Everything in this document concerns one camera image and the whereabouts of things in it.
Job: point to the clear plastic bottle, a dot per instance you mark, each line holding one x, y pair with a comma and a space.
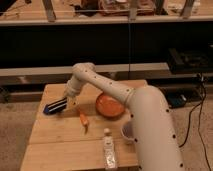
110, 159

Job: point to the white cup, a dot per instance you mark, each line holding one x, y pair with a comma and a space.
127, 133

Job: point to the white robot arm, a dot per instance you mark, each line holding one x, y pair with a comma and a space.
154, 135

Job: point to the black equipment box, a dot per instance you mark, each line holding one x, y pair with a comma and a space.
190, 61

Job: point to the wooden table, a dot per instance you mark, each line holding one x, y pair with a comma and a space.
61, 143

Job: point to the orange carrot toy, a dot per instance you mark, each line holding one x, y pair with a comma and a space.
83, 118

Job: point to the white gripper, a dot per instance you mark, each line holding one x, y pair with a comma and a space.
72, 89

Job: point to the wooden shelf bench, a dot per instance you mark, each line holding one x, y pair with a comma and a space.
43, 75

